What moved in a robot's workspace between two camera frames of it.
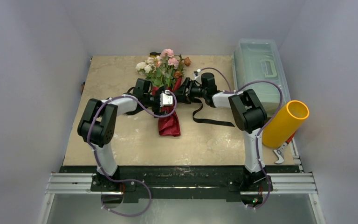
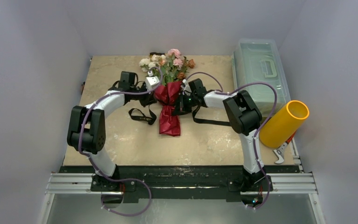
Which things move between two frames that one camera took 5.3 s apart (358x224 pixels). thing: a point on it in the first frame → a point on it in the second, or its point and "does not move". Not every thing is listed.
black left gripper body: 153,102 → 143,98
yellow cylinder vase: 285,124 does not move
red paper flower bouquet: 164,73 does not move
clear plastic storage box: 258,66 does not move
